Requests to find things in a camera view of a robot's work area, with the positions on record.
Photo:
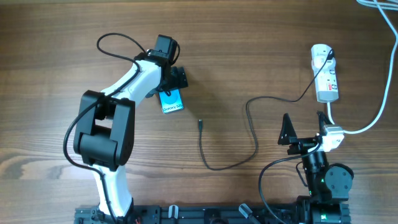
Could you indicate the white power strip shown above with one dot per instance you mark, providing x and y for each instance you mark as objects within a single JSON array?
[{"x": 326, "y": 86}]

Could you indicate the white charger adapter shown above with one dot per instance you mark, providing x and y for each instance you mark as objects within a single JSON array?
[{"x": 319, "y": 53}]

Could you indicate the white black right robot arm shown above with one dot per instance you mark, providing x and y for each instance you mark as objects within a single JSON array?
[{"x": 328, "y": 184}]

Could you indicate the blue screen smartphone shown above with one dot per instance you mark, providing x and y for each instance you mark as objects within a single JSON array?
[{"x": 171, "y": 103}]

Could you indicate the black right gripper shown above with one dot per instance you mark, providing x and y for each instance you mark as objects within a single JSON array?
[{"x": 301, "y": 144}]

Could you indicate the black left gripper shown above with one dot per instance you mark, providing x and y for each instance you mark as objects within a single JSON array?
[{"x": 178, "y": 81}]

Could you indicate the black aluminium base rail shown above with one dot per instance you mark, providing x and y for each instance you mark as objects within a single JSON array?
[{"x": 281, "y": 213}]

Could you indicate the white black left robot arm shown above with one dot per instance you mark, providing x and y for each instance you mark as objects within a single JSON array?
[{"x": 105, "y": 125}]

